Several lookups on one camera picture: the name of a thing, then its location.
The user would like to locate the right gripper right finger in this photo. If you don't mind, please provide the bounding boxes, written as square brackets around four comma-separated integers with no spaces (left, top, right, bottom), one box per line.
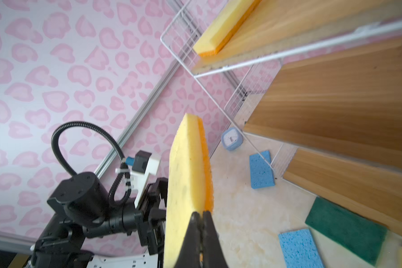
[201,211,228,268]

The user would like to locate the left black corrugated cable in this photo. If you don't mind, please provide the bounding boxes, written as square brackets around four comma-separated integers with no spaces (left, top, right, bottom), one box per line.
[50,121,134,207]

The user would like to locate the white wire wooden shelf rack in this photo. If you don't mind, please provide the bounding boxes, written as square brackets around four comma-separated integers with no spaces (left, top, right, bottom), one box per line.
[160,1,402,236]

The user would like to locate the blue sponge near clock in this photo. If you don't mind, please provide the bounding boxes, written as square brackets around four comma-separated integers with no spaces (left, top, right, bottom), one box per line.
[249,151,275,189]

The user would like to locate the blue sponge centre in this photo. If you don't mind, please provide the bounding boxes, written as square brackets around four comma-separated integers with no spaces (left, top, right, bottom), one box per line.
[278,228,324,268]

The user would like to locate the left diagonal aluminium frame bar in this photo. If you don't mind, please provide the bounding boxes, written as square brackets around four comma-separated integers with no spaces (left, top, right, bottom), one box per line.
[94,60,180,179]

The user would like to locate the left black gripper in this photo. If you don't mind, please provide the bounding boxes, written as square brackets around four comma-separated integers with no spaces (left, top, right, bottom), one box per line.
[138,178,168,255]

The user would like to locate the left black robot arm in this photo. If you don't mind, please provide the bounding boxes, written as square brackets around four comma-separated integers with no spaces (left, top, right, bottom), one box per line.
[28,172,168,268]

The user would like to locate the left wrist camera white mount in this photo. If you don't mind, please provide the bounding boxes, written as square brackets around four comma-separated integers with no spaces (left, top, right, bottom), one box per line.
[115,150,161,207]

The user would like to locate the green sponge by shelf front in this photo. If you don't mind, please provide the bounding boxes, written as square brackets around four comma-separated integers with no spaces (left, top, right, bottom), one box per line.
[305,197,388,266]

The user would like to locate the light blue square clock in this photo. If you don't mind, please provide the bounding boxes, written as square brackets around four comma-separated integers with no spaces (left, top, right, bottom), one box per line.
[221,127,243,151]

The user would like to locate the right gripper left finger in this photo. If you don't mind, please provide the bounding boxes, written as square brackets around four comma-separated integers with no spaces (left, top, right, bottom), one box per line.
[174,212,201,268]

